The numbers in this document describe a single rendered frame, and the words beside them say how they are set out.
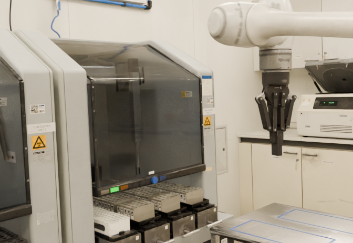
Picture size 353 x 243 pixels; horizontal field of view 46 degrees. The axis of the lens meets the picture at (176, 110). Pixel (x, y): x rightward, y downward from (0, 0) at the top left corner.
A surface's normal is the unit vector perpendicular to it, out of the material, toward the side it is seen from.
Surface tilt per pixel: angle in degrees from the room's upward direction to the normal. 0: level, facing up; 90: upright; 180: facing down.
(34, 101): 90
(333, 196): 90
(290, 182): 90
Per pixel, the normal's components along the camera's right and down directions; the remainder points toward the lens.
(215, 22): -0.86, 0.04
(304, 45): -0.71, 0.07
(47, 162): 0.70, 0.01
